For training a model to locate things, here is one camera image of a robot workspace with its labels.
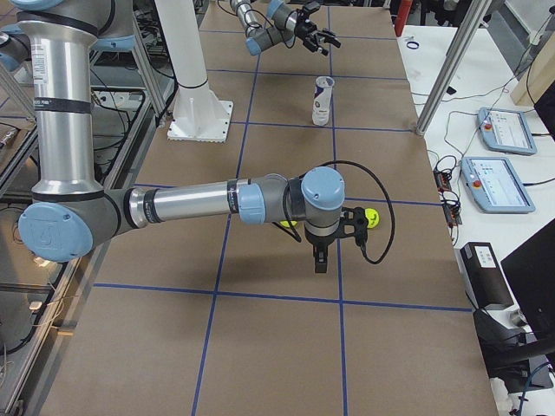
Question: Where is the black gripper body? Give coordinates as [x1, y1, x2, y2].
[304, 224, 338, 258]
[295, 19, 320, 50]

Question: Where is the yellow tennis ball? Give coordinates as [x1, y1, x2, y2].
[279, 220, 297, 228]
[364, 208, 380, 229]

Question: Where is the clear tennis ball can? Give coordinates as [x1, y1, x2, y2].
[312, 76, 335, 126]

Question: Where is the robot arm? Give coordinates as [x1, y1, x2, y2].
[10, 1, 346, 273]
[229, 1, 341, 56]

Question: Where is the black box with label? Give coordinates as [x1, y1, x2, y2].
[460, 242, 513, 310]

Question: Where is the teach pendant near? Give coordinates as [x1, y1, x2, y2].
[460, 157, 536, 214]

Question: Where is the teach pendant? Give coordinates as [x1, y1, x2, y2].
[460, 157, 536, 214]
[478, 107, 537, 156]

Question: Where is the teach pendant far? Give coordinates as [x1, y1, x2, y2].
[478, 107, 537, 156]

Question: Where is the black computer monitor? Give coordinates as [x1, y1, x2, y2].
[501, 219, 554, 338]

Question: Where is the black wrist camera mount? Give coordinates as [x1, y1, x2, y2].
[334, 207, 369, 251]
[300, 1, 321, 22]

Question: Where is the black braided right cable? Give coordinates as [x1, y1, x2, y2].
[268, 159, 395, 265]

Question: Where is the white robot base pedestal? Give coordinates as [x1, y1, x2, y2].
[155, 0, 233, 142]

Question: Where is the aluminium frame post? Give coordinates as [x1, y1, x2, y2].
[415, 0, 493, 136]

